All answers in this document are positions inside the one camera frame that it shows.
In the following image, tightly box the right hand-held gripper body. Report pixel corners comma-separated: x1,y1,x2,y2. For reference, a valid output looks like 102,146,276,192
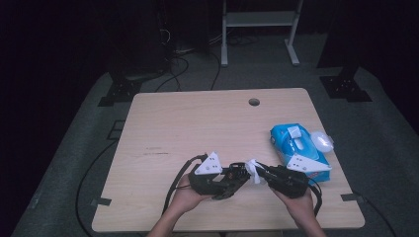
268,154,333,199

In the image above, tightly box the white wet wipe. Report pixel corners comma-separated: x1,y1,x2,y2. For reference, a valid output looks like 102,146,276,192
245,158,265,186

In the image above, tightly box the black floor cable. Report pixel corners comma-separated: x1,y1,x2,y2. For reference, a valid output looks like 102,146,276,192
154,55,191,93
209,50,222,92
360,196,399,237
75,139,119,237

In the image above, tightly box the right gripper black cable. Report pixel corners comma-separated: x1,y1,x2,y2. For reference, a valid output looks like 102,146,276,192
307,179,324,218

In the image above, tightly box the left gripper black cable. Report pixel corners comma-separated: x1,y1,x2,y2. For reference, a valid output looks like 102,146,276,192
161,153,210,215

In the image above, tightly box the black stand base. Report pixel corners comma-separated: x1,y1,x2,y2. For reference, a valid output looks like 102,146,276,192
97,78,143,108
319,67,374,103

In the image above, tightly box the person's left hand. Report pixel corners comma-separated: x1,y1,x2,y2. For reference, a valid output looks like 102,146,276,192
169,174,212,216

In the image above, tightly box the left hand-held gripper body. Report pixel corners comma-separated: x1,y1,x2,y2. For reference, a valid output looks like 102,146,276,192
187,151,228,198

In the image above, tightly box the white metal stand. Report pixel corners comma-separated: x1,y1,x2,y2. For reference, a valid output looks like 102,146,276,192
220,0,304,67

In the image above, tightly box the grey tape strip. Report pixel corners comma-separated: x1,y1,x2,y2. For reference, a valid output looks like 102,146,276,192
340,193,365,202
90,197,113,207

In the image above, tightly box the blue toy car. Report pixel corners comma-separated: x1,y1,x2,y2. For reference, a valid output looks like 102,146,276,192
211,161,252,201

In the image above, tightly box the blue wet wipes pack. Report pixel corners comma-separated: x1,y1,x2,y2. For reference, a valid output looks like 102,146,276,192
270,122,335,185

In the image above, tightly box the person's right hand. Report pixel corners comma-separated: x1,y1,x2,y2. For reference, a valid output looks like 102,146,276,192
271,189,316,229

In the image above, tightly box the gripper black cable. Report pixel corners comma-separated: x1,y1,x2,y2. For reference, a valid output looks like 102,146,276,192
307,179,324,218
161,153,210,215

